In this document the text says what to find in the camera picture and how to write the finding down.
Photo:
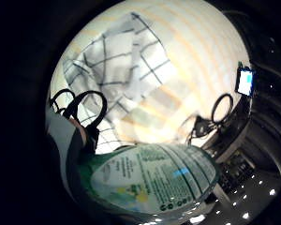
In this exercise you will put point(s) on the small device with lit screen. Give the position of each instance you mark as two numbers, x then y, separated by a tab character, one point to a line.
245	82

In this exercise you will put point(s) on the clear bottle with green label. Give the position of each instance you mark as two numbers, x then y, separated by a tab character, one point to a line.
153	181

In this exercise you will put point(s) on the white checked cloth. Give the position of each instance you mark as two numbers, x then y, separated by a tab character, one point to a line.
121	59

